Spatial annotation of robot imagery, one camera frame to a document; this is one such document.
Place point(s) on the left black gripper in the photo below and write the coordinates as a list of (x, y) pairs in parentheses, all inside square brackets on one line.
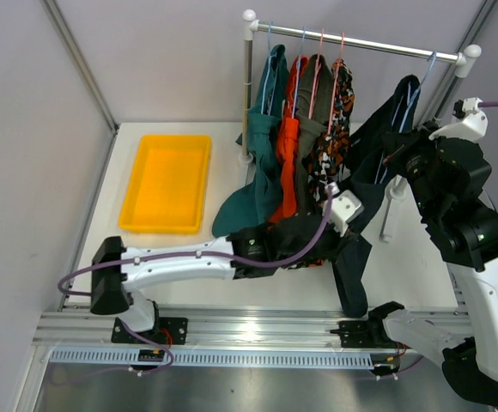
[(337, 241)]

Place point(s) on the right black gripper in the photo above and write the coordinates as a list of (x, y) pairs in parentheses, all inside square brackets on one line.
[(399, 145)]

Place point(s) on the dark navy shorts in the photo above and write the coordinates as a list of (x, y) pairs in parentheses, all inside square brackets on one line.
[(363, 173)]

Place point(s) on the blue wire hanger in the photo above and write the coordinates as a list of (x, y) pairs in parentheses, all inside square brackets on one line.
[(402, 119)]

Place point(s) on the orange camouflage pattern shorts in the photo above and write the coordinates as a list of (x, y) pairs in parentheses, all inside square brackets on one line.
[(327, 157)]

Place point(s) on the pink hanger of camouflage shorts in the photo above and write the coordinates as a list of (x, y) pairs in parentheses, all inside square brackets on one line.
[(335, 108)]

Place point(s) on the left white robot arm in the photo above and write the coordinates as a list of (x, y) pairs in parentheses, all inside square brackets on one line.
[(119, 273)]

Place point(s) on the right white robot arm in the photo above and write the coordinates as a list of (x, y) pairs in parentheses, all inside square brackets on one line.
[(446, 175)]

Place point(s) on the teal shorts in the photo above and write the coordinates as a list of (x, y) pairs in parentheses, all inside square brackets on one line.
[(255, 203)]

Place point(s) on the olive green shorts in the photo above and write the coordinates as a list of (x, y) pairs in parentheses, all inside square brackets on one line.
[(310, 129)]

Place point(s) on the pink hanger of olive shorts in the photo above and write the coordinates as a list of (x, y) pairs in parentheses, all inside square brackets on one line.
[(317, 67)]

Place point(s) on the blue hanger of orange shorts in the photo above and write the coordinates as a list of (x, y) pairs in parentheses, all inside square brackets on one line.
[(298, 71)]

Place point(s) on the blue hanger of teal shorts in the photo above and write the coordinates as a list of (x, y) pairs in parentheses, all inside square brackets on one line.
[(264, 103)]

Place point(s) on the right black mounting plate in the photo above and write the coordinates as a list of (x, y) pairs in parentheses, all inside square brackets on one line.
[(362, 334)]

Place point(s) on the black mounting plate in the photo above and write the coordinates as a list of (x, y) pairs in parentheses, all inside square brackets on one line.
[(362, 334), (169, 331)]

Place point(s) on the metal clothes rack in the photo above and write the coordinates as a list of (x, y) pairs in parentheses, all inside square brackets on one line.
[(462, 63)]

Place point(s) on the yellow plastic tray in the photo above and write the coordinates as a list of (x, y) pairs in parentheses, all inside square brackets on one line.
[(167, 186)]

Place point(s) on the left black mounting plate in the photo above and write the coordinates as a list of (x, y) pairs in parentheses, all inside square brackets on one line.
[(169, 331)]

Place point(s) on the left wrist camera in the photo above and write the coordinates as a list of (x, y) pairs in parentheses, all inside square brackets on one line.
[(341, 208)]

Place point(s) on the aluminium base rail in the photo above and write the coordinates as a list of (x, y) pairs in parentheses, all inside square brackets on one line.
[(250, 328)]

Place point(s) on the slotted cable duct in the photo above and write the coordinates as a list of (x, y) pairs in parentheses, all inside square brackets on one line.
[(213, 358)]

